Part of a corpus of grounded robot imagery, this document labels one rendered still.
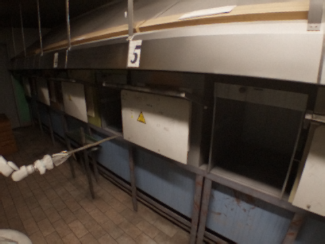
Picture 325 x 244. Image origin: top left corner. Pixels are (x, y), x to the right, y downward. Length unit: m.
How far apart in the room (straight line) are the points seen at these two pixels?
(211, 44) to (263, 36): 0.19
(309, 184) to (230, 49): 0.67
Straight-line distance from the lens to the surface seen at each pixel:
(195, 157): 1.30
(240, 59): 0.73
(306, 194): 1.02
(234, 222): 1.51
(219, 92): 1.07
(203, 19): 0.87
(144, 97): 1.28
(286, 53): 0.70
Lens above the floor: 1.55
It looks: 18 degrees down
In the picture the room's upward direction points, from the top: straight up
